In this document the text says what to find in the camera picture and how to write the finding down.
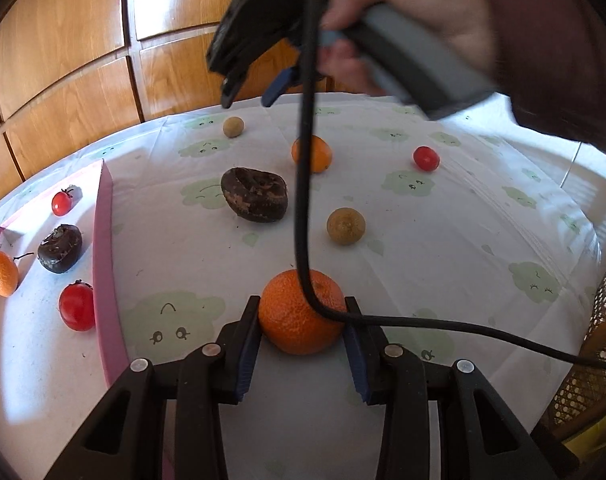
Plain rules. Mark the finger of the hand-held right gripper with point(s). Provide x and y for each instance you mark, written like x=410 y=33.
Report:
x=230 y=90
x=278 y=87

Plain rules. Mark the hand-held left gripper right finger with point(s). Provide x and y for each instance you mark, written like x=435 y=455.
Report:
x=358 y=360

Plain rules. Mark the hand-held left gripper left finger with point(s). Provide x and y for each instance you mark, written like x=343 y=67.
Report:
x=245 y=355

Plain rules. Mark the pale tan longan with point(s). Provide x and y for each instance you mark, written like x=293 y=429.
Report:
x=233 y=126

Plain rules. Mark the dark brown wrinkled fruit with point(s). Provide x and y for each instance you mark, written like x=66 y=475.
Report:
x=59 y=248
x=255 y=194

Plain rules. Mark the greenish brown longan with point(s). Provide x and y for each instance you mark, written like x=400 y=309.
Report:
x=346 y=226

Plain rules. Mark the red tomato with stem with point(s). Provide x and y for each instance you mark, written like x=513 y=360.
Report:
x=77 y=306

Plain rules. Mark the small red cherry tomato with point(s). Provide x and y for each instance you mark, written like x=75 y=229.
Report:
x=62 y=202

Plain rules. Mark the pink-rimmed white tray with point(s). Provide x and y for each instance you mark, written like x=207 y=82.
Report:
x=23 y=350

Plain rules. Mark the orange tangerine with stem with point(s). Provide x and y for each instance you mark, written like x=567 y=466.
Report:
x=2 y=273

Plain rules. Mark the person's right hand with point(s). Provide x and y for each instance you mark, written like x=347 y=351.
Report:
x=433 y=5

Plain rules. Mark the cloud-print white tablecloth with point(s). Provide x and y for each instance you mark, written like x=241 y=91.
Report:
x=433 y=260

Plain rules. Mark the wooden panelled wardrobe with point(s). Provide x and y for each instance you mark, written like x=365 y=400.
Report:
x=58 y=35

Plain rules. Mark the wicker chair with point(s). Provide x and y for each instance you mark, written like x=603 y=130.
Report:
x=603 y=320

